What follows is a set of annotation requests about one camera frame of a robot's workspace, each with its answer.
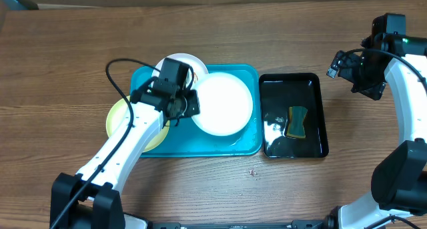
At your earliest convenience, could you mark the white plate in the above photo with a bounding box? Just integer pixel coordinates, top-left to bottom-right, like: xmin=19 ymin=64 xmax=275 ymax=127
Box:
xmin=151 ymin=53 xmax=209 ymax=88
xmin=191 ymin=72 xmax=254 ymax=136

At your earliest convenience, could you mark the green yellow sponge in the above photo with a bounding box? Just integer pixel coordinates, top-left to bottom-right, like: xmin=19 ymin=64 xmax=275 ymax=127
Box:
xmin=286 ymin=106 xmax=308 ymax=139

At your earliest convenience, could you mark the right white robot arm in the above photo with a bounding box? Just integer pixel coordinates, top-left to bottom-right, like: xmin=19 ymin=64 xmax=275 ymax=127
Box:
xmin=323 ymin=31 xmax=426 ymax=229

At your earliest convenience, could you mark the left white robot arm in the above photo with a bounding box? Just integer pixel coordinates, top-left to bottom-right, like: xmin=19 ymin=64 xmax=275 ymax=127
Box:
xmin=49 ymin=77 xmax=199 ymax=228

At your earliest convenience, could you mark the teal plastic tray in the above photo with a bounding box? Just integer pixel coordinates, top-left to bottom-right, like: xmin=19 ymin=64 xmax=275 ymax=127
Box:
xmin=141 ymin=64 xmax=263 ymax=158

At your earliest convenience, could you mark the black rectangular water tray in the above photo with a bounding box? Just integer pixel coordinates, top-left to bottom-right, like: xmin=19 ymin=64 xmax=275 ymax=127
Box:
xmin=259 ymin=73 xmax=329 ymax=158

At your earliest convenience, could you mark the small crumb debris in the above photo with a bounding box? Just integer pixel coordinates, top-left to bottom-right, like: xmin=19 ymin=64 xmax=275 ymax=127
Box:
xmin=248 ymin=168 xmax=260 ymax=181

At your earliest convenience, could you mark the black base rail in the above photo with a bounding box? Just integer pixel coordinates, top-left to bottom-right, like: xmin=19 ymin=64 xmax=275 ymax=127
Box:
xmin=147 ymin=220 xmax=324 ymax=229

